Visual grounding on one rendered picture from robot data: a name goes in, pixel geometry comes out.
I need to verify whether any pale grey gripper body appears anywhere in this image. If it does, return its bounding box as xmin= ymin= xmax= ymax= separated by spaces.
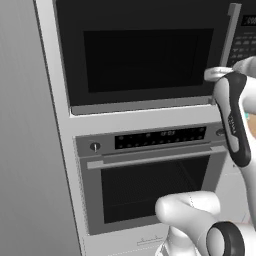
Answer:
xmin=203 ymin=66 xmax=235 ymax=82

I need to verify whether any black microwave oven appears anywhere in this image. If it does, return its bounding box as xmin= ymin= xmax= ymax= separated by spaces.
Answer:
xmin=53 ymin=0 xmax=256 ymax=117

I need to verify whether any black microwave door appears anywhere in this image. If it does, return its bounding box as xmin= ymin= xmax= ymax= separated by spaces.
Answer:
xmin=53 ymin=0 xmax=235 ymax=117

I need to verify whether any steel oven door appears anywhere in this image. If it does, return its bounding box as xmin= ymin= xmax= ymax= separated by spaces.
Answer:
xmin=79 ymin=145 xmax=229 ymax=236

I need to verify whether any white tall appliance cabinet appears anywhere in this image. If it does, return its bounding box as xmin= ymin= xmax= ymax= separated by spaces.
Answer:
xmin=0 ymin=0 xmax=234 ymax=256

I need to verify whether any steel built-in oven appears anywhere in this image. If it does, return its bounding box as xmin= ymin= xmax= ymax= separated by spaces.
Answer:
xmin=73 ymin=121 xmax=232 ymax=236

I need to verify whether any white drawer front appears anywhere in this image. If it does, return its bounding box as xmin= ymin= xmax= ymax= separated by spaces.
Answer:
xmin=83 ymin=222 xmax=174 ymax=256

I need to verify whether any grey microwave door handle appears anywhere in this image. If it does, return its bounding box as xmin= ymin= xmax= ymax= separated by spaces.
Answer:
xmin=219 ymin=2 xmax=243 ymax=69

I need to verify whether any grey oven door handle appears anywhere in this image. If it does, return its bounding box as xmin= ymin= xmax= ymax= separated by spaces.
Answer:
xmin=86 ymin=145 xmax=228 ymax=171

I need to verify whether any thin drawer handle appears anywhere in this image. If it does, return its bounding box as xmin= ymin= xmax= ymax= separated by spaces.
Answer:
xmin=136 ymin=234 xmax=165 ymax=247

